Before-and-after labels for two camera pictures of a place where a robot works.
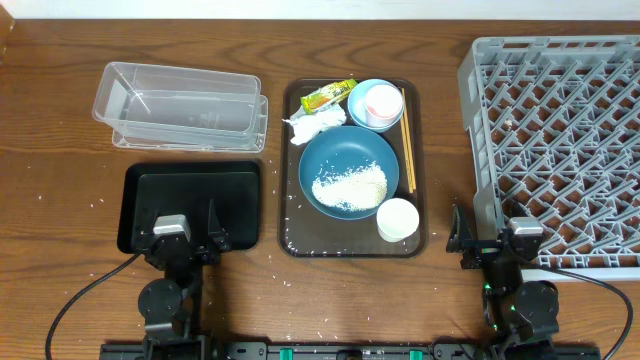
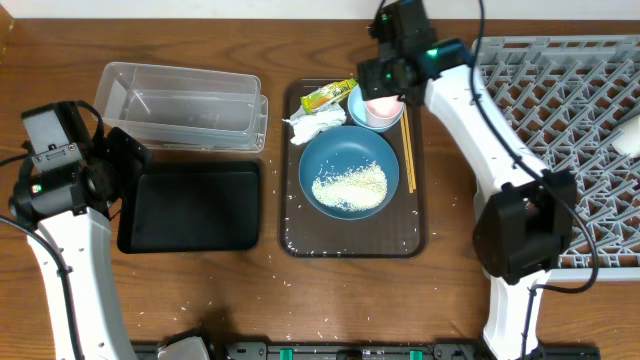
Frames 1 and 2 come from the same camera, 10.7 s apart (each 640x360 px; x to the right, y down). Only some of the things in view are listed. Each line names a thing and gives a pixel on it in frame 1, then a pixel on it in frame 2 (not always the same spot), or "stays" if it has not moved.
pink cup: [383, 106] stays
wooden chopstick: [408, 145] stays
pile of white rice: [359, 188] stays
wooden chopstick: [407, 145] stays
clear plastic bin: [167, 109] stays
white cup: [397, 219] → [628, 143]
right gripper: [482, 248] → [376, 81]
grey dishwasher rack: [555, 122] stays
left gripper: [214, 240] → [128, 166]
